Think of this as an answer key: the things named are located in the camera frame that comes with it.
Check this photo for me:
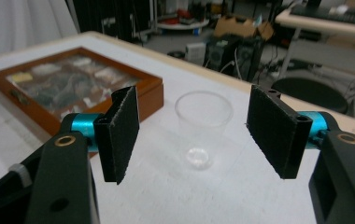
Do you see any beige desk with white legs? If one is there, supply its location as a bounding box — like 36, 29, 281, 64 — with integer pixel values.
275, 6, 355, 122

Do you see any open brown cardboard box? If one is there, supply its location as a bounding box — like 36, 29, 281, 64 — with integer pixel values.
213, 15, 275, 41

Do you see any wooden box with glass lid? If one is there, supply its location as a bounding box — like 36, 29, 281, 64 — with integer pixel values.
0, 46, 164, 138

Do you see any black computer tower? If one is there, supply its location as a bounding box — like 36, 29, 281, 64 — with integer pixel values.
205, 38, 239, 77
236, 36, 264, 82

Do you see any black keyboard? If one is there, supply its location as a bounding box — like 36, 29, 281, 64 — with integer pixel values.
291, 4, 355, 27

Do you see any round white table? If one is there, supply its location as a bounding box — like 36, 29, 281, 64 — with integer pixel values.
156, 18, 210, 32

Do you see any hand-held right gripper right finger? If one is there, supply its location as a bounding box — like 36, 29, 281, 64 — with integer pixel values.
246, 84, 329, 180

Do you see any small white box device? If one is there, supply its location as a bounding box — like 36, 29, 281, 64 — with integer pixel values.
184, 42, 206, 66

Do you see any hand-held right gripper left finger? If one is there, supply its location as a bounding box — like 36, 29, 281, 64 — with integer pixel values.
71, 85, 141, 185

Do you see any black round stool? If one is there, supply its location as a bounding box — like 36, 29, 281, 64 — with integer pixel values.
271, 77, 349, 115

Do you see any white curtain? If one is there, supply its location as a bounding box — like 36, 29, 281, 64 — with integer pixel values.
0, 0, 78, 60

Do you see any clear plastic cup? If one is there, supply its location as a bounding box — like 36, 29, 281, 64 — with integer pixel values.
174, 91, 234, 171

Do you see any coiled black cable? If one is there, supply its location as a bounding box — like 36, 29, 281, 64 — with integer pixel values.
167, 50, 186, 60

